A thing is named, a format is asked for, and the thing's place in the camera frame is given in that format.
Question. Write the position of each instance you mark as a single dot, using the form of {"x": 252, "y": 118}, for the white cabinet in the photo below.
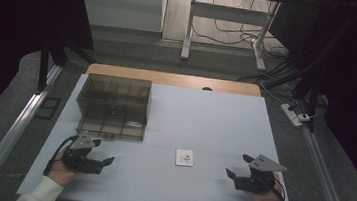
{"x": 123, "y": 4}

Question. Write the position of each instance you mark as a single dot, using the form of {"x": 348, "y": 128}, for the wooden table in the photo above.
{"x": 168, "y": 78}

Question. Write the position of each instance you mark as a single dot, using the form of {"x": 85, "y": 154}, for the aluminium rail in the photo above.
{"x": 325, "y": 183}
{"x": 11, "y": 136}

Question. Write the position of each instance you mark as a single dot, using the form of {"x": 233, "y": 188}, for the smoked transparent drawer box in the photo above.
{"x": 113, "y": 107}

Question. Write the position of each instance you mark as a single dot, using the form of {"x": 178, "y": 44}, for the person's right hand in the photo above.
{"x": 266, "y": 198}

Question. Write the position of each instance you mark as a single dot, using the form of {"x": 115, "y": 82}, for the small white card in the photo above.
{"x": 184, "y": 157}

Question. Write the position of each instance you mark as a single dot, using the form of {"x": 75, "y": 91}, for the white table mat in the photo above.
{"x": 197, "y": 122}

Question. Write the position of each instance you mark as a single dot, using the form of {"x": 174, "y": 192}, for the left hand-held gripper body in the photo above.
{"x": 77, "y": 161}

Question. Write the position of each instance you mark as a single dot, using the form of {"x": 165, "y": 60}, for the white power strip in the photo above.
{"x": 292, "y": 115}

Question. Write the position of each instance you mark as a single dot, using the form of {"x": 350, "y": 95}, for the white desk frame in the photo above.
{"x": 229, "y": 13}

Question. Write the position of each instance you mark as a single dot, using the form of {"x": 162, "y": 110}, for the black tripod stand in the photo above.
{"x": 49, "y": 53}
{"x": 313, "y": 77}

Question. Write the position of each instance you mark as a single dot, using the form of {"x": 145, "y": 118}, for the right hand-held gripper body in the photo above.
{"x": 256, "y": 180}

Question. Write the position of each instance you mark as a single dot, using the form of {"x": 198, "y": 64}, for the person's left hand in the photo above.
{"x": 60, "y": 172}

